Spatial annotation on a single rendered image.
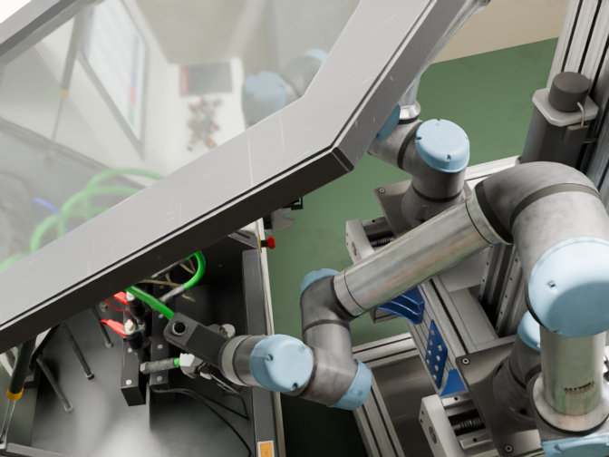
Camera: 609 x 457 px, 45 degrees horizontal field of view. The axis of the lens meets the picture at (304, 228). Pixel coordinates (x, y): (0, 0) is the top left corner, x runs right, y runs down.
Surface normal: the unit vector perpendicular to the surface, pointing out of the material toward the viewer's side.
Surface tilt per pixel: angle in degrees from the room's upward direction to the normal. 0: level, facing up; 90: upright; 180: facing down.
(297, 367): 45
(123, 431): 0
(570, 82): 0
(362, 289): 58
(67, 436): 0
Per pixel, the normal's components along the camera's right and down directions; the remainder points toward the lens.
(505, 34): 0.27, 0.72
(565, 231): -0.39, -0.59
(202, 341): 0.09, -0.42
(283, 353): 0.50, -0.11
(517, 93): -0.04, -0.65
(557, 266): -0.66, -0.44
